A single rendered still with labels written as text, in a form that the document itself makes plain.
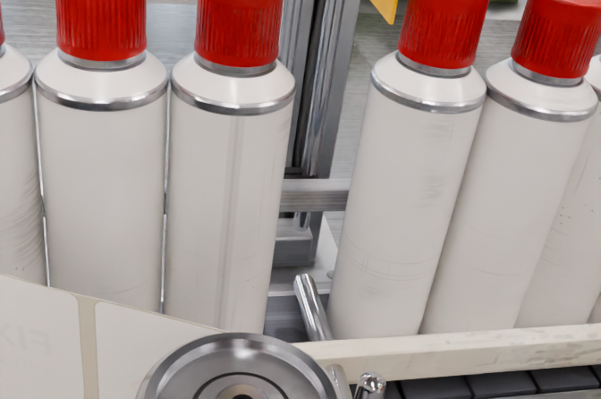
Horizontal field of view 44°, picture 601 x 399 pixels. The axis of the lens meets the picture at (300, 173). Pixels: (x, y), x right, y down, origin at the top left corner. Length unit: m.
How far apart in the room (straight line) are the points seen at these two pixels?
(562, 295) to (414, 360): 0.09
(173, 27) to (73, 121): 0.63
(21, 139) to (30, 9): 0.65
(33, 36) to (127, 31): 0.60
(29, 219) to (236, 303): 0.10
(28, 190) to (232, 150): 0.09
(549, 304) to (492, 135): 0.12
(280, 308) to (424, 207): 0.13
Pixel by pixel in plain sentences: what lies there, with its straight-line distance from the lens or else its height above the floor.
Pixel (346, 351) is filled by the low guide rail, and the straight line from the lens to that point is 0.37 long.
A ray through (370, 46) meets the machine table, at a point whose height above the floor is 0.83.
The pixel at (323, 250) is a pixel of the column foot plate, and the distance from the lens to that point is 0.56.
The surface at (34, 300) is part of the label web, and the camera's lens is 0.17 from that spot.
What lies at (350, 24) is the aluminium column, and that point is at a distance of 0.45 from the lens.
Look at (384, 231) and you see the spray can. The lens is 0.35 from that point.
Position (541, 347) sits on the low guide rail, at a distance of 0.41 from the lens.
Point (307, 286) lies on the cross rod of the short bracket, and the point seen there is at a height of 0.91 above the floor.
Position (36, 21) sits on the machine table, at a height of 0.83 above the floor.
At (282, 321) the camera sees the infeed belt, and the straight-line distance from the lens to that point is 0.43.
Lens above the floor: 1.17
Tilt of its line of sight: 32 degrees down
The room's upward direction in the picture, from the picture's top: 8 degrees clockwise
